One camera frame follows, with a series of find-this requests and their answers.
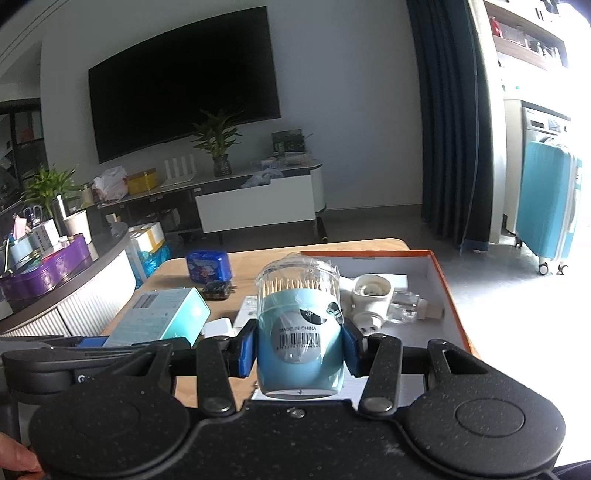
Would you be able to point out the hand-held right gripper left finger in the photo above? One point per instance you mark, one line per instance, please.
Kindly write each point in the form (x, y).
(247, 350)

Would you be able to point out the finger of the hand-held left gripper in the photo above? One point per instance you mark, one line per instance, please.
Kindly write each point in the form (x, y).
(92, 342)

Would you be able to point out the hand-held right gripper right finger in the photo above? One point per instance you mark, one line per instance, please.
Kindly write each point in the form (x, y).
(353, 350)

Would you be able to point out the small white labelled box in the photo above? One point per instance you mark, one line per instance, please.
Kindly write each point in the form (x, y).
(245, 314)

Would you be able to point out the white cube power adapter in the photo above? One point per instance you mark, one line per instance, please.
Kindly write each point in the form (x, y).
(217, 327)

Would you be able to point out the light blue toothpick jar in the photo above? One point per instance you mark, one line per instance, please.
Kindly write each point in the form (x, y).
(300, 332)

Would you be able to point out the white plug-in vaporizer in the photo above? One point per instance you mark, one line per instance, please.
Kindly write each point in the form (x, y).
(371, 295)

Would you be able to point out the teal cardboard box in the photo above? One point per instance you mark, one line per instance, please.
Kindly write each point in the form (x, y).
(157, 316)

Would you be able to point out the clear liquid bottle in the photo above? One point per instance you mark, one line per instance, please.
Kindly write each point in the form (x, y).
(408, 308)

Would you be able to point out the blue plastic box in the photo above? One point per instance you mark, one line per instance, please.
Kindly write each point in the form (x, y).
(208, 265)

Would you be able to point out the orange white cardboard box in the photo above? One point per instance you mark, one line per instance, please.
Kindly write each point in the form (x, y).
(415, 277)

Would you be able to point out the person's left hand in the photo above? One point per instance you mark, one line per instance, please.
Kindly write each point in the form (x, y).
(18, 457)

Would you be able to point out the white ribbed round sideboard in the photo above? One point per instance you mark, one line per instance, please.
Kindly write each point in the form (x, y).
(83, 304)

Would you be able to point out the purple tray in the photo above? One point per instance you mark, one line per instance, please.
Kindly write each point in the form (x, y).
(46, 272)

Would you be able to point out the blue plastic pack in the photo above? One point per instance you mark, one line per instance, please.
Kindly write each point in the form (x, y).
(150, 267)

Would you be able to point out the white paper cup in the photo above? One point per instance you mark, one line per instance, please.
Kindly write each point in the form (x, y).
(77, 226)

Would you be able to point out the white printed card box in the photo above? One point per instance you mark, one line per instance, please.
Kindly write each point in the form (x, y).
(44, 235)

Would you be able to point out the yellow white carton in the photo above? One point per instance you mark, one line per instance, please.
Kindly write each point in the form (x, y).
(147, 237)

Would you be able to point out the steel tumbler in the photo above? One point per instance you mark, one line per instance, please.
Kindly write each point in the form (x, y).
(60, 214)

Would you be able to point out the white plastic bag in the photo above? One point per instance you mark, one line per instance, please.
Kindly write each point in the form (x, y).
(111, 184)

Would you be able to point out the leafy green potted plant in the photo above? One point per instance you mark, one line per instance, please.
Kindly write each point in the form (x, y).
(48, 187)

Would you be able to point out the yellow box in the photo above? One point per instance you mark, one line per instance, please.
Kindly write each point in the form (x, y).
(142, 182)

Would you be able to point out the long low tv stand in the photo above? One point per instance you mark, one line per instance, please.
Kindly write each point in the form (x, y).
(184, 194)

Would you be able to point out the crumpled bag in drawer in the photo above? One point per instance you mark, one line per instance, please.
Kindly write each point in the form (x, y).
(261, 177)

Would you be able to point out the white router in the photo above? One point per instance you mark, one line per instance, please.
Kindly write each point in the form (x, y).
(178, 175)

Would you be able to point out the clear plastic containers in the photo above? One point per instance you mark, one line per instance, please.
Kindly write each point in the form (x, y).
(286, 161)

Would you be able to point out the potted plant in dark vase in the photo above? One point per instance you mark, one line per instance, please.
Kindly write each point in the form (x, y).
(220, 143)

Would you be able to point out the black green box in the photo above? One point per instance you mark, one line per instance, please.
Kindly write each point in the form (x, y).
(288, 142)

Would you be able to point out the teal suitcase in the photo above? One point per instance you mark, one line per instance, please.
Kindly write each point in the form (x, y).
(547, 203)

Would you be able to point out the dark curtain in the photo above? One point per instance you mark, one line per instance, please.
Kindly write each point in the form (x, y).
(448, 115)

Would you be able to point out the black television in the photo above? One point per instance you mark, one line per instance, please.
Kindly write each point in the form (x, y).
(184, 78)

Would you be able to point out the wall shelf with glassware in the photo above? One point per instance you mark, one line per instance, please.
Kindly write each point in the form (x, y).
(531, 37)

